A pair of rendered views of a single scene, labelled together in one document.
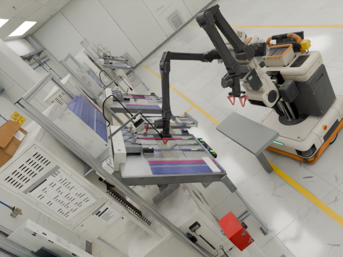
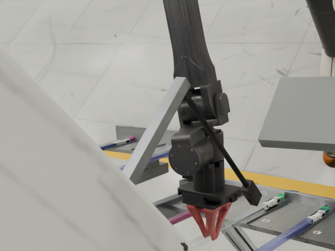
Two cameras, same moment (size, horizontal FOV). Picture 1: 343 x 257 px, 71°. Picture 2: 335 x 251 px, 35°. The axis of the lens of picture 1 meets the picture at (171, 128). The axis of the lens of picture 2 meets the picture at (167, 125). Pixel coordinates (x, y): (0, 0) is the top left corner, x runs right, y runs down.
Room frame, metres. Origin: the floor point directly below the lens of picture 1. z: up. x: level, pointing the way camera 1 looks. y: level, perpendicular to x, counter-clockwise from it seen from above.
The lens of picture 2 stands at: (1.21, 0.43, 1.75)
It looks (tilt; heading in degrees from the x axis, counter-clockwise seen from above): 41 degrees down; 324
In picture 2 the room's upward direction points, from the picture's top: 37 degrees counter-clockwise
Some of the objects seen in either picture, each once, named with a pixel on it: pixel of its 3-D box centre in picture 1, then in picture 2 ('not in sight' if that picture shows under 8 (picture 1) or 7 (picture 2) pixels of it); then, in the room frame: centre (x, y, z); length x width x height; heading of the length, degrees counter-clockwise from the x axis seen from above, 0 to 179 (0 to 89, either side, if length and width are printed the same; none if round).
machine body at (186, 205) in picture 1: (174, 224); not in sight; (1.61, 0.54, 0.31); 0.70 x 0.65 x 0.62; 178
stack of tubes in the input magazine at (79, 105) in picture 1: (85, 121); not in sight; (1.66, 0.42, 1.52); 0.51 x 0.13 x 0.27; 178
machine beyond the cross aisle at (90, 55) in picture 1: (105, 74); not in sight; (6.60, 0.38, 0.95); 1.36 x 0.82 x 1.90; 88
